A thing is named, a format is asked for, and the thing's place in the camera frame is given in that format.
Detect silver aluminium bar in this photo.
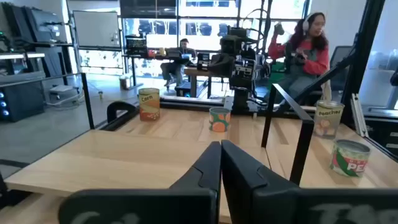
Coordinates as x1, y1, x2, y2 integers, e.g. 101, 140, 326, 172
350, 92, 370, 138

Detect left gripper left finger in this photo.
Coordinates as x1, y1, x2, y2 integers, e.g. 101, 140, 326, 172
58, 141, 222, 224

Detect black computer blue lights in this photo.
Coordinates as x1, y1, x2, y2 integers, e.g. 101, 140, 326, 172
0, 79, 46, 123

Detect grey office chair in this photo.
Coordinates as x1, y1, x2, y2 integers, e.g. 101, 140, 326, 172
328, 45, 356, 95

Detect green peas can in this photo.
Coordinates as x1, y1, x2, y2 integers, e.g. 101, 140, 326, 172
329, 139, 372, 179

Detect black arched handle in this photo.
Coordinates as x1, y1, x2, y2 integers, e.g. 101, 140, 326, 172
106, 100, 140, 131

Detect whiteboard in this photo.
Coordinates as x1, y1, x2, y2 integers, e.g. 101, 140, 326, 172
72, 9, 123, 51

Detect corn can yellow red label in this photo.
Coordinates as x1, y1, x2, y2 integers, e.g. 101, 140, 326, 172
138, 87, 161, 122

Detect peaches can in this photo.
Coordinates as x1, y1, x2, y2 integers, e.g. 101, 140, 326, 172
313, 100, 346, 140

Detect wooden shelf black metal frame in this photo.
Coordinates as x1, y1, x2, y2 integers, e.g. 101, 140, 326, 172
0, 72, 315, 200

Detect wooden side table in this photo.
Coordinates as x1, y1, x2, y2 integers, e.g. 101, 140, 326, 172
183, 66, 225, 99

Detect person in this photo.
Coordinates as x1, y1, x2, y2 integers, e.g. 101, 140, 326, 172
267, 11, 331, 105
159, 37, 198, 88

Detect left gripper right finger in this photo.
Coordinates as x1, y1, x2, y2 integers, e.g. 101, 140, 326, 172
221, 139, 398, 224

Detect black equipment rack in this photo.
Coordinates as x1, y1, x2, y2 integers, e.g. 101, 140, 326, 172
0, 2, 69, 77

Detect black office desk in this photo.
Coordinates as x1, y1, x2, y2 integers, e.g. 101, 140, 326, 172
123, 46, 200, 88

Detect black table frame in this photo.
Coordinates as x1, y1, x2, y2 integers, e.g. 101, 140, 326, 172
0, 0, 398, 210

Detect short teal can orange fruit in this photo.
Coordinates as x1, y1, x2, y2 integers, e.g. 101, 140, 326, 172
208, 106, 232, 133

